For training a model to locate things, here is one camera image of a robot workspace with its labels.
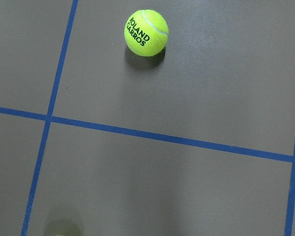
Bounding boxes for Roland Garros tennis ball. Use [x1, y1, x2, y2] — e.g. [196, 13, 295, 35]
[124, 9, 169, 57]

